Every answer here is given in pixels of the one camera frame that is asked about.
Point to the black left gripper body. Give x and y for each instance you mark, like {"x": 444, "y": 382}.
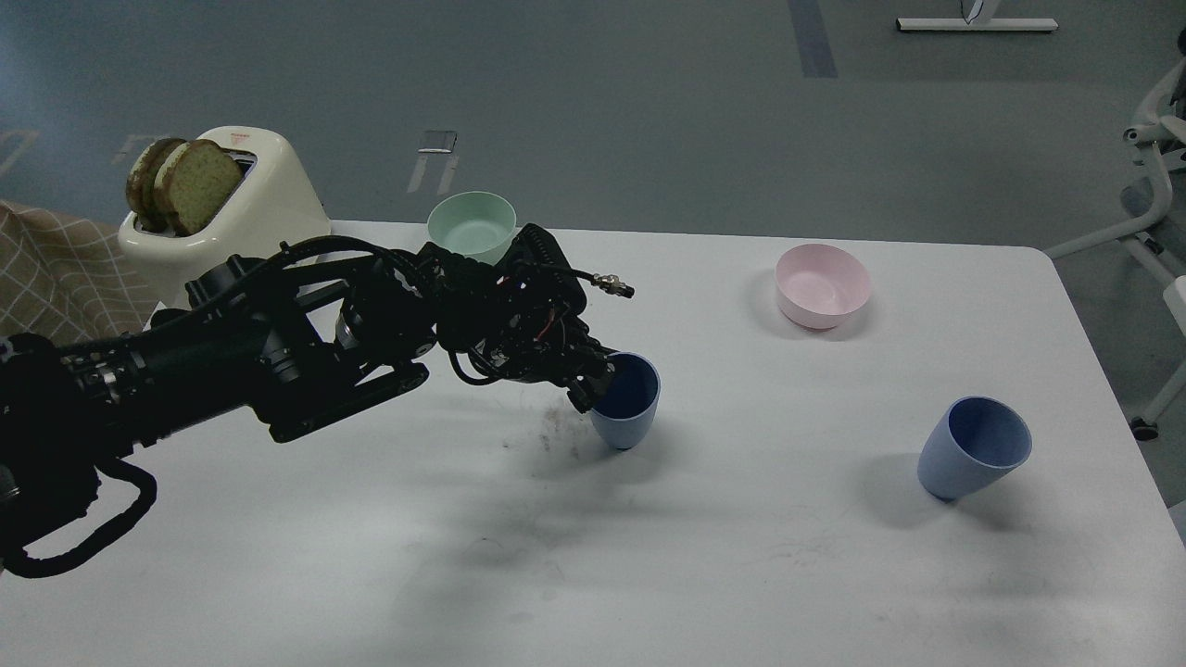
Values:
{"x": 517, "y": 320}

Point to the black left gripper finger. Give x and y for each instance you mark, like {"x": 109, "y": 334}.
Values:
{"x": 588, "y": 385}

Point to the blue cup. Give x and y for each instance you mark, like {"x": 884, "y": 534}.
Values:
{"x": 626, "y": 413}
{"x": 977, "y": 441}

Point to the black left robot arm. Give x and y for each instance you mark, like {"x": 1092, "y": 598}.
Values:
{"x": 321, "y": 331}

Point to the green bowl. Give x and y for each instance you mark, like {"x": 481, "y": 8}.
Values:
{"x": 475, "y": 225}

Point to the pink bowl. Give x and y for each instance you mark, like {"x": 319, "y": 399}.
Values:
{"x": 820, "y": 286}

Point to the cream toaster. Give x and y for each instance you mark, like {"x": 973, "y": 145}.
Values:
{"x": 274, "y": 204}

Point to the front toast slice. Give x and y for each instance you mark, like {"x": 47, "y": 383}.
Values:
{"x": 193, "y": 184}

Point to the toast slice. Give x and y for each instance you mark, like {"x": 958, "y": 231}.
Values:
{"x": 193, "y": 184}
{"x": 139, "y": 185}

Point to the rear toast slice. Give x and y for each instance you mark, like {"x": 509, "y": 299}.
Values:
{"x": 139, "y": 185}

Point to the checkered brown cloth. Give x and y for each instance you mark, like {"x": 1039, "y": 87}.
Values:
{"x": 65, "y": 278}

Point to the white table base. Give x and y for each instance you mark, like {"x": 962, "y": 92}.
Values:
{"x": 977, "y": 16}

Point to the white rolling stand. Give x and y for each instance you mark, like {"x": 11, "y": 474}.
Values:
{"x": 1155, "y": 137}

